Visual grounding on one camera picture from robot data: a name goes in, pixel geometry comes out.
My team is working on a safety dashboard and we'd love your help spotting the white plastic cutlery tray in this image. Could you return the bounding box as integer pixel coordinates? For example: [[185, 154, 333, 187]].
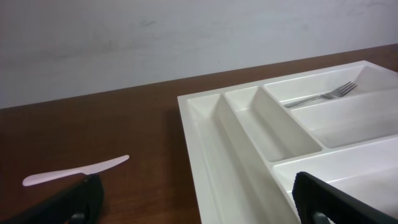
[[178, 61, 397, 223]]

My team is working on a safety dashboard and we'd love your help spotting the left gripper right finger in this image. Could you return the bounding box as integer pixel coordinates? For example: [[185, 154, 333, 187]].
[[292, 172, 397, 224]]

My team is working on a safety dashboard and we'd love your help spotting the short metal fork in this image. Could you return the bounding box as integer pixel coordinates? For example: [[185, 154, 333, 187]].
[[284, 82, 358, 108]]

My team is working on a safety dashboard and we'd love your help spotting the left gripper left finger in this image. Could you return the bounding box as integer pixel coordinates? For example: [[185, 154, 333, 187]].
[[1, 174, 104, 224]]

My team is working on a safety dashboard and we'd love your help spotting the white plastic knife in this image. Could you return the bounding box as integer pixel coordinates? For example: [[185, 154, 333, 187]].
[[22, 155, 129, 187]]

